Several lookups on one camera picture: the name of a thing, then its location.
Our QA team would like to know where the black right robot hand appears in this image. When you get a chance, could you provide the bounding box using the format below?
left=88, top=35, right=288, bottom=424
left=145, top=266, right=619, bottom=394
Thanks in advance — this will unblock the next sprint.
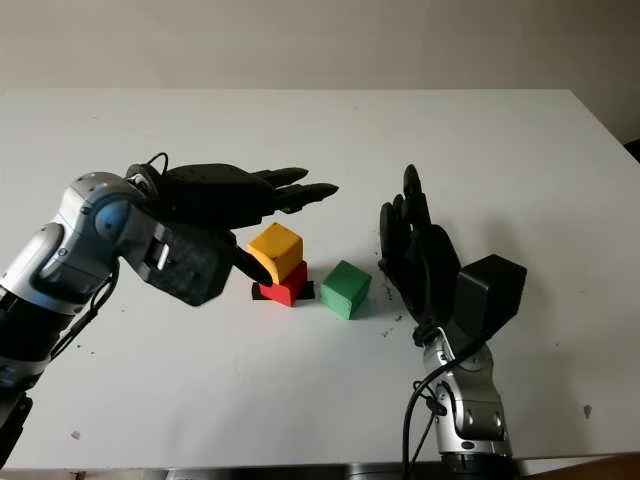
left=377, top=163, right=464, bottom=347

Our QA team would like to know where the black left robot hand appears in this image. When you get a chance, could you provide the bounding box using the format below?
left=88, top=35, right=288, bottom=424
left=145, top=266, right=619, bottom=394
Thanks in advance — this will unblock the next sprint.
left=149, top=162, right=340, bottom=287

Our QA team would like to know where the yellow wooden block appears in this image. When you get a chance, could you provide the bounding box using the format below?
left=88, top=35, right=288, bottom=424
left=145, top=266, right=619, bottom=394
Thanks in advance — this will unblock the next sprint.
left=246, top=222, right=304, bottom=284

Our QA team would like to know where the green wooden block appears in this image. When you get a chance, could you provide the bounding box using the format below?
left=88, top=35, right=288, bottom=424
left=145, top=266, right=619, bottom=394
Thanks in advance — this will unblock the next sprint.
left=320, top=259, right=373, bottom=321

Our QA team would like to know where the red wooden block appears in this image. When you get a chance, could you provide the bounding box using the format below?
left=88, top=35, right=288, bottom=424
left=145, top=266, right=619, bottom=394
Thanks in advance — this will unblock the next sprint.
left=258, top=260, right=309, bottom=307

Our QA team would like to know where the black tape strip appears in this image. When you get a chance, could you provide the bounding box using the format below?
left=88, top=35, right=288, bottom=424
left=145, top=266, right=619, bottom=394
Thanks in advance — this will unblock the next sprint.
left=251, top=280, right=315, bottom=302

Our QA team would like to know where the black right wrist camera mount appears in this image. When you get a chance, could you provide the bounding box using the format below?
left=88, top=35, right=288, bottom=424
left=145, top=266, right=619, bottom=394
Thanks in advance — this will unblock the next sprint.
left=449, top=254, right=528, bottom=352

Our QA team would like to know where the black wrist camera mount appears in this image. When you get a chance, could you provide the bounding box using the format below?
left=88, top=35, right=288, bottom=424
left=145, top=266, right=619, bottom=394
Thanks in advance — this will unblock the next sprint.
left=449, top=254, right=528, bottom=352
left=134, top=222, right=239, bottom=307

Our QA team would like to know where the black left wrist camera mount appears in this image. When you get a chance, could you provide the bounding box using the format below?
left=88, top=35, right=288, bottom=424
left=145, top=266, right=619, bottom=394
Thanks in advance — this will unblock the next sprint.
left=134, top=222, right=239, bottom=307

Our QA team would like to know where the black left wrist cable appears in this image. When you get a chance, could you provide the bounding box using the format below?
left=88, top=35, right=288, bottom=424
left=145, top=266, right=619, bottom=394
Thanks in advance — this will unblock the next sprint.
left=47, top=152, right=171, bottom=364

